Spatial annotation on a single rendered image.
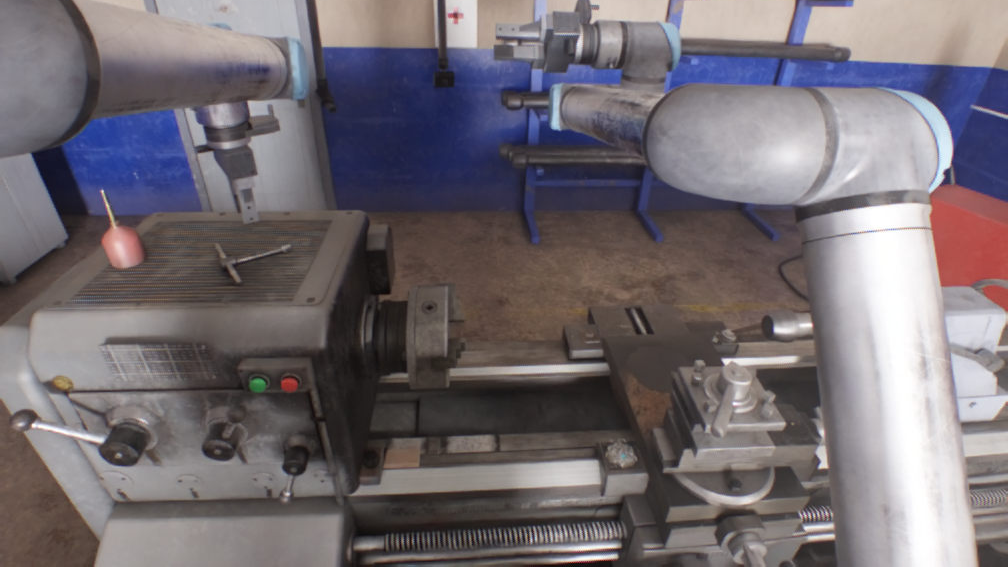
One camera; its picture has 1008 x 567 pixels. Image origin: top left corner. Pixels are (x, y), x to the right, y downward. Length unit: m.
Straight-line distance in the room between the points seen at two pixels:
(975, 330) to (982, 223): 2.13
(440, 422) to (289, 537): 0.50
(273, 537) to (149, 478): 0.29
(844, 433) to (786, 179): 0.24
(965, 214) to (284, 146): 4.62
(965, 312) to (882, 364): 1.21
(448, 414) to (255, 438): 0.61
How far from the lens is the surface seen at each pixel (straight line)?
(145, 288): 1.17
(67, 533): 2.69
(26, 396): 1.30
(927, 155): 0.61
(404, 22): 4.01
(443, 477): 1.29
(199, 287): 1.12
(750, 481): 1.28
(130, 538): 1.45
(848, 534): 0.61
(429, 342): 1.14
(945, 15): 5.54
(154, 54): 0.49
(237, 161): 1.01
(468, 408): 1.57
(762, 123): 0.51
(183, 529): 1.40
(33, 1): 0.38
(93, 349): 1.15
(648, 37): 1.05
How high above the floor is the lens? 1.89
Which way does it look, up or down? 30 degrees down
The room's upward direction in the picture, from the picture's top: 2 degrees clockwise
